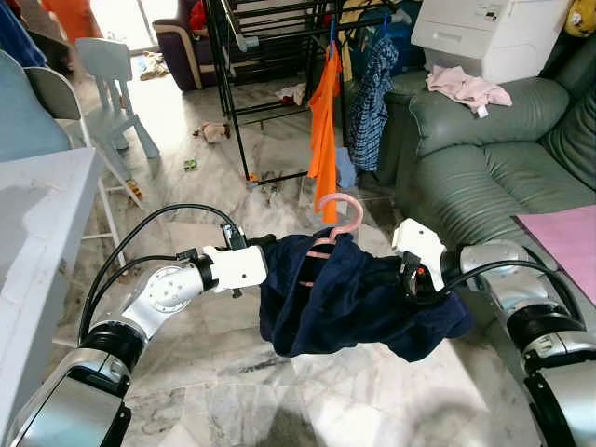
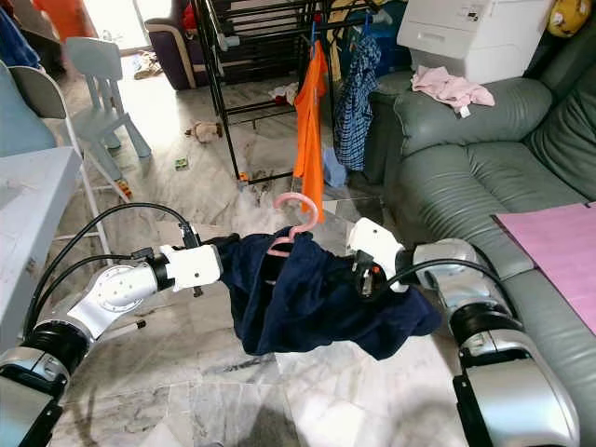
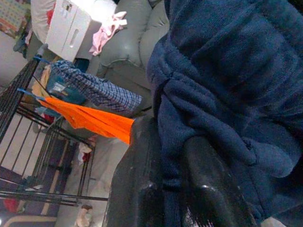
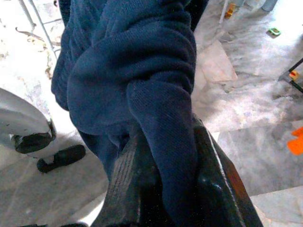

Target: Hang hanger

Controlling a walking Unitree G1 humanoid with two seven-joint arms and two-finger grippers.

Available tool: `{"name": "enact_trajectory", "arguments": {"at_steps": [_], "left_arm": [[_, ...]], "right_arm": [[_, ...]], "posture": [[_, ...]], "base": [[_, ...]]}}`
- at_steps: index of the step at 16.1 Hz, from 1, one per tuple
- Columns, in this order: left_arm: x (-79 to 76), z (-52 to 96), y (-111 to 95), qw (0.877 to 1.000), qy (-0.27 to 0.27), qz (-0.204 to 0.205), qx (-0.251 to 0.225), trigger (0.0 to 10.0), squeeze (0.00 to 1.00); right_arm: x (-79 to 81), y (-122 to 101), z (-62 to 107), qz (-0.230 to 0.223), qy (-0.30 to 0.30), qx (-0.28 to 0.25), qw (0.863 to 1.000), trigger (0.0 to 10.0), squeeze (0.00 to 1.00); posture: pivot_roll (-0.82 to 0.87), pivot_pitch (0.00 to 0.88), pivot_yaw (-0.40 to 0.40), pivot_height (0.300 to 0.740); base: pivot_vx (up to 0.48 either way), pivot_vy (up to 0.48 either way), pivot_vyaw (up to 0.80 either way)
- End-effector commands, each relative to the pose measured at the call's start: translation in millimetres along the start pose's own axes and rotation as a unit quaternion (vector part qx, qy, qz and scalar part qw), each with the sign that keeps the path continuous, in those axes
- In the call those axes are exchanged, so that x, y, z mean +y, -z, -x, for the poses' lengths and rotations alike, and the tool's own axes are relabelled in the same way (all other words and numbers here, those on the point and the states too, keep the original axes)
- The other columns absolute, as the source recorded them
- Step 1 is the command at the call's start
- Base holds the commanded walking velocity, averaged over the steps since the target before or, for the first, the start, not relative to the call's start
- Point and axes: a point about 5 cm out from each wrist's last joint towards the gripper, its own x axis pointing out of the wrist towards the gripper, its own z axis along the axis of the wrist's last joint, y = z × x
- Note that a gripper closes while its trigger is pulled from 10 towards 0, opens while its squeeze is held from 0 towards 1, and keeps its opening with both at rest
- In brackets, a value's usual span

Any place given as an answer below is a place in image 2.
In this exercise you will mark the navy blue garment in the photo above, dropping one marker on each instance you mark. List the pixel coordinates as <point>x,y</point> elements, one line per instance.
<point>326,298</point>

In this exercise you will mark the pink plastic hanger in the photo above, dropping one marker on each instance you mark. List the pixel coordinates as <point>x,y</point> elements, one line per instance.
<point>296,219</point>

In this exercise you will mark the blue plastic hanger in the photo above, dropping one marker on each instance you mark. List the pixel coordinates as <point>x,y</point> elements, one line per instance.
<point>314,33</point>

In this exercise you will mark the pale blue cloth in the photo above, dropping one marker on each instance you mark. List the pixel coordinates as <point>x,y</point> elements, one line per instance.
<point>332,168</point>

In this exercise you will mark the orange t-shirt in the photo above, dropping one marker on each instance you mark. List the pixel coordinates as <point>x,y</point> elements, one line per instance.
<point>309,130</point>

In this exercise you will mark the grey green leather sofa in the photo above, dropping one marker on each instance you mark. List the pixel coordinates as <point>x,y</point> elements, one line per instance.
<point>475,158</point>

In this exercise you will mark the blue white patterned garment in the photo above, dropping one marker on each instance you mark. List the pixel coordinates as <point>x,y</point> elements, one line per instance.
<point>356,102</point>

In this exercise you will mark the pink sheet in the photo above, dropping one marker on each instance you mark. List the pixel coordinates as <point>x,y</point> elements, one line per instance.
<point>554,251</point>

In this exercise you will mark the pink white cloth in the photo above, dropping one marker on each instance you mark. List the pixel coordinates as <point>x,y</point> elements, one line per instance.
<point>284,93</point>

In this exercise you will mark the pink garment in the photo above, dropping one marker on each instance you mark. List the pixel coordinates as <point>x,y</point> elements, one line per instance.
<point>452,88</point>

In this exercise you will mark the white plastic folding table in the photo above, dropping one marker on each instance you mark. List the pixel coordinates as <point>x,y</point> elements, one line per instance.
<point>28,233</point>

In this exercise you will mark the green packet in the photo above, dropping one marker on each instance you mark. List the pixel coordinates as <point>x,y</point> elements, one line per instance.
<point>181,165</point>

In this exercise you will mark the beige plush toy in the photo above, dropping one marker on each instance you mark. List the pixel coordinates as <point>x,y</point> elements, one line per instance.
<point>203,131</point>

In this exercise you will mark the black metal drying rack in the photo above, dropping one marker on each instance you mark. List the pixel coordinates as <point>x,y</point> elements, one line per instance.
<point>214,84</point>

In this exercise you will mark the pale blue cushion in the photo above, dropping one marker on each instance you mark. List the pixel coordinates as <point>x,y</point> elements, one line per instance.
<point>19,116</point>

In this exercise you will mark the white printer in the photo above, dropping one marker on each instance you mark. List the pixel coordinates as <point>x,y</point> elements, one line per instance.
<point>475,37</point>

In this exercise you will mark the purple armchair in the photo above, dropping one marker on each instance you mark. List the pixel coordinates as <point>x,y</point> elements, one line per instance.
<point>172,47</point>

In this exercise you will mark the yellow round plush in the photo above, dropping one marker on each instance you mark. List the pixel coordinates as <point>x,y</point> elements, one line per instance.
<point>568,19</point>

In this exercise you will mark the pale blue kids chair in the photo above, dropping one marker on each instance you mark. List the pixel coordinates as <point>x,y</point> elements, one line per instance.
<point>102,79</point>

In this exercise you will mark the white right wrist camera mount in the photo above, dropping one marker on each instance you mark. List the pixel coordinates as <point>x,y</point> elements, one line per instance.
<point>377,244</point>

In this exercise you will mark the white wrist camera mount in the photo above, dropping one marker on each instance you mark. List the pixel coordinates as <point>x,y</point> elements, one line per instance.
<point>194,265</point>
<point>377,244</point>

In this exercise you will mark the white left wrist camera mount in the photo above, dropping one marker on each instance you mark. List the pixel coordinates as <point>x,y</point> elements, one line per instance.
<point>194,265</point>

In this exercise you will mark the white frame folding chair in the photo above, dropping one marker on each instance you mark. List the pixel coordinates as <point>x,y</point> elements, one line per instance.
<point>51,102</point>

